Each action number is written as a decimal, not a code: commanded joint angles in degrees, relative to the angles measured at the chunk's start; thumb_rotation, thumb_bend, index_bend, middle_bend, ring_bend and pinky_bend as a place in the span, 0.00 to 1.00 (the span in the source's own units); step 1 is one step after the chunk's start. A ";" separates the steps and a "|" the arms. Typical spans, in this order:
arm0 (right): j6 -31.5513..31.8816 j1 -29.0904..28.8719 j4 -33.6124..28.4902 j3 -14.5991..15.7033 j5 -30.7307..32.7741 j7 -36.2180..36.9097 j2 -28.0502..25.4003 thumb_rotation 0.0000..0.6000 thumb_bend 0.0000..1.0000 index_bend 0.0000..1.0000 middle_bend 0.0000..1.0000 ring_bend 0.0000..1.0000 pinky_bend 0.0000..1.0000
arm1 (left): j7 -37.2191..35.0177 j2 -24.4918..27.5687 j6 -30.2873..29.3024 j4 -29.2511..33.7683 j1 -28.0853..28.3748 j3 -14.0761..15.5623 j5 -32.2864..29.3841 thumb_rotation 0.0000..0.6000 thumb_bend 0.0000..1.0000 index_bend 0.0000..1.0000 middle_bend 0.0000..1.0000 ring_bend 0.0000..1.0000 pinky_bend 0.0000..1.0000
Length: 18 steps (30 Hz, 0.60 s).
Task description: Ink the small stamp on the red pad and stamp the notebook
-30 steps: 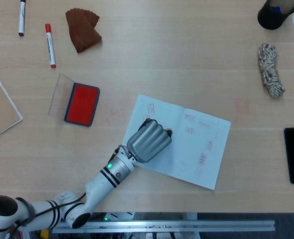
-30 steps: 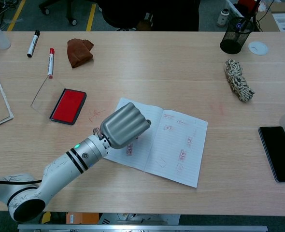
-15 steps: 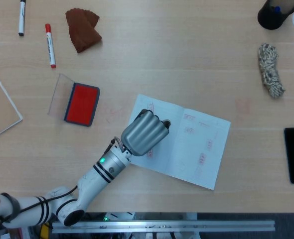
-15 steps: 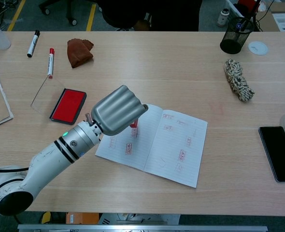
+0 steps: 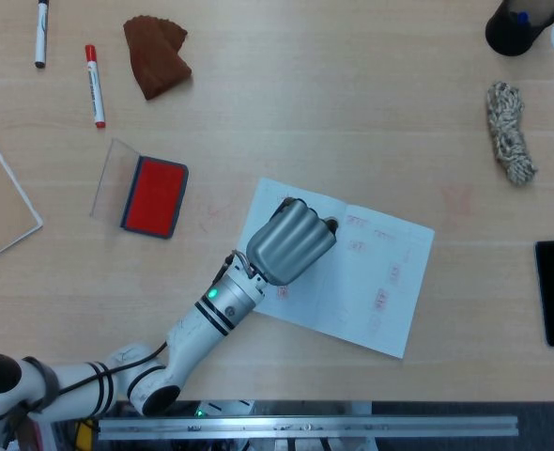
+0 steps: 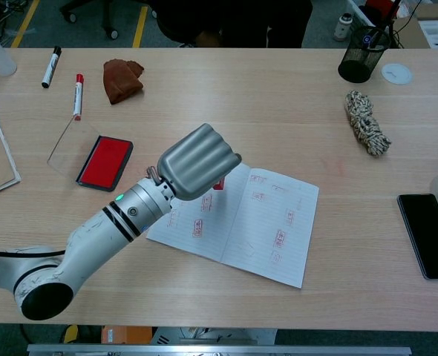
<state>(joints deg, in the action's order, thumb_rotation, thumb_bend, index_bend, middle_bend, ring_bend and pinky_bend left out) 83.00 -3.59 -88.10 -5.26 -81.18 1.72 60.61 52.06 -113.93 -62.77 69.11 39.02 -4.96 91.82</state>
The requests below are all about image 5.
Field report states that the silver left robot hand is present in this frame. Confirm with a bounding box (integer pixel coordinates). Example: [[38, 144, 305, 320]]
[[245, 197, 340, 287]]

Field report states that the open lined notebook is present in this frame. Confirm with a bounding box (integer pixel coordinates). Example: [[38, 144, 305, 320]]
[[236, 177, 436, 361]]

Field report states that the beige book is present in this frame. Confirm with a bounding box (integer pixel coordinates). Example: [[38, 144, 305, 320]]
[[0, 122, 44, 272]]

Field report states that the red ink pad clear lid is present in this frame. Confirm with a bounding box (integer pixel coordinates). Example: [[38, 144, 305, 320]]
[[89, 137, 190, 240]]

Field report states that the brown folded cloth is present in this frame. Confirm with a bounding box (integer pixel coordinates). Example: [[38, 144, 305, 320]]
[[122, 15, 193, 101]]

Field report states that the black white rolled cloth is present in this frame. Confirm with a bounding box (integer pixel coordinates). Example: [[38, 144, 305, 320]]
[[485, 81, 539, 188]]

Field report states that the red capped whiteboard marker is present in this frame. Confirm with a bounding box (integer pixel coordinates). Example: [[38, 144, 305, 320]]
[[85, 44, 107, 130]]

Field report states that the yellow plastic part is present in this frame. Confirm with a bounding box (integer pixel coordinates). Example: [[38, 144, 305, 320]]
[[75, 417, 95, 451]]

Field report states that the black mesh pen holder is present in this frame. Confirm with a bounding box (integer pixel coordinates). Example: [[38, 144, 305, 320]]
[[485, 0, 554, 57]]

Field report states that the black capped whiteboard marker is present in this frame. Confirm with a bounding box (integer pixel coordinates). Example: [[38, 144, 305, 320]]
[[34, 0, 51, 70]]

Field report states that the aluminium profile rail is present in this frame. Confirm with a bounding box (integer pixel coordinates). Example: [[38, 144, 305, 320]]
[[97, 414, 519, 442]]

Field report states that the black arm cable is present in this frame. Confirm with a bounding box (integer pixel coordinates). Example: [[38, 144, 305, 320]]
[[46, 341, 169, 398]]

